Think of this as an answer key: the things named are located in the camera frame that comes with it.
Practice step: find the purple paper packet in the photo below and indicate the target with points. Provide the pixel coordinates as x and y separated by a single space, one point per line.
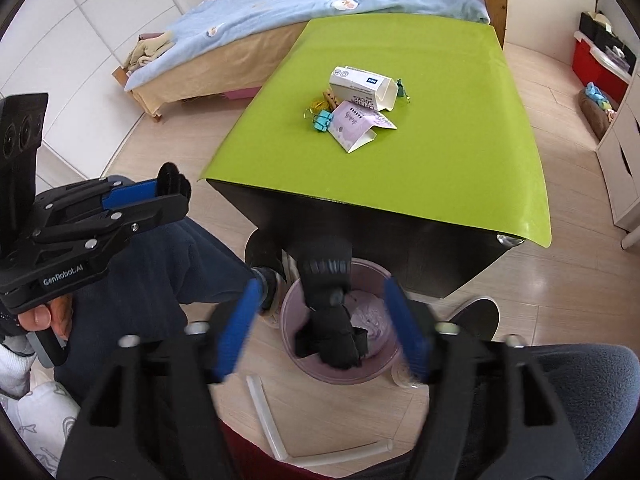
352 127

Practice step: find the teal binder clip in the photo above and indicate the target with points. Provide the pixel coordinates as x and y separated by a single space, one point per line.
327 116
319 125

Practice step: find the black glove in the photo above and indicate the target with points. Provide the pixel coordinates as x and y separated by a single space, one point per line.
325 270

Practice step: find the light blue printed blanket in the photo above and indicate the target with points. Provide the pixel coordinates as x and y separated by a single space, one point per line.
300 5

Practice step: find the black sneaker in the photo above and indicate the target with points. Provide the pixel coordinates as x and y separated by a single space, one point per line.
477 317
270 280

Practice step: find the white shelf unit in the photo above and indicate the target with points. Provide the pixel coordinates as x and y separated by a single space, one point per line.
545 5

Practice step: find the beige folded towel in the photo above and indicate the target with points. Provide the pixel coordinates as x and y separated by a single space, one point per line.
147 52

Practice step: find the pink storage box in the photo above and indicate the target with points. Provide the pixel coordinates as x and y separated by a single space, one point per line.
242 94

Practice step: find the light blue toy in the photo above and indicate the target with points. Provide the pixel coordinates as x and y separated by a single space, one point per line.
596 94

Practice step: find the person's left leg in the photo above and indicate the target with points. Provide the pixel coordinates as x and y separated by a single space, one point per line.
160 270

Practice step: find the red storage box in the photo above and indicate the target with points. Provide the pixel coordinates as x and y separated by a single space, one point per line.
592 67

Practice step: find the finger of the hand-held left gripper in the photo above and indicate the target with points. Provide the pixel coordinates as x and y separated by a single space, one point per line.
160 207
130 192

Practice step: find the yellow ribbon tangle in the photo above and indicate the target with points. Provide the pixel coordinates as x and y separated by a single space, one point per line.
315 106

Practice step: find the white printed cushion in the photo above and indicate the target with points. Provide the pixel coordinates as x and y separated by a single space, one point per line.
45 425

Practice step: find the dark red seat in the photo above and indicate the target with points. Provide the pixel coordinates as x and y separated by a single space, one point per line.
280 465

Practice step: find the pink trash bin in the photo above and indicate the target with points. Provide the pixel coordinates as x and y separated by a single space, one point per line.
292 312

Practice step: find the white carton box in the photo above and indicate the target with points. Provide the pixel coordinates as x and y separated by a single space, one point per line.
357 82

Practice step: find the white wardrobe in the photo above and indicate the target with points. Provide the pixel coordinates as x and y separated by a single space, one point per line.
75 35

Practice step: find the person's left hand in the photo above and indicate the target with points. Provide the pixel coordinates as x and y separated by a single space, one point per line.
37 317

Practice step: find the dark table with green top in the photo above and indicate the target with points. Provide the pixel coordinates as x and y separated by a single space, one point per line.
440 160

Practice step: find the white furniture leg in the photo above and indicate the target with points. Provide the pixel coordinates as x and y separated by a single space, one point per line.
631 240

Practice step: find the wooden bed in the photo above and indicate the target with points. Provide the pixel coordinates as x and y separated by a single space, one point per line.
210 67

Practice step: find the person's left forearm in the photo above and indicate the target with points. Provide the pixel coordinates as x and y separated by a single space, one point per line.
12 365

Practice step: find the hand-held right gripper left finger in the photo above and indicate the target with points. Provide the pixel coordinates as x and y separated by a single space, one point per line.
235 330

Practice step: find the brown pet bed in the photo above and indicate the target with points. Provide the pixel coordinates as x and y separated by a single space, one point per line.
592 120

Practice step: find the white drawer cabinet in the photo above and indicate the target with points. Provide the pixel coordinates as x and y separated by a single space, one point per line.
622 170

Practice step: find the black fabric basket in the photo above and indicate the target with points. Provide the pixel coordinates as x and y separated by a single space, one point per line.
597 32

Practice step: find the white plastic tube frame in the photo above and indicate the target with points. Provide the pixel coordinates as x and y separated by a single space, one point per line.
265 420

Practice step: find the wooden clothespin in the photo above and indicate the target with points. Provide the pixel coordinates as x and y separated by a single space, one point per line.
329 99

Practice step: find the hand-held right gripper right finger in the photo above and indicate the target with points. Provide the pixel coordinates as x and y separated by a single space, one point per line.
405 330

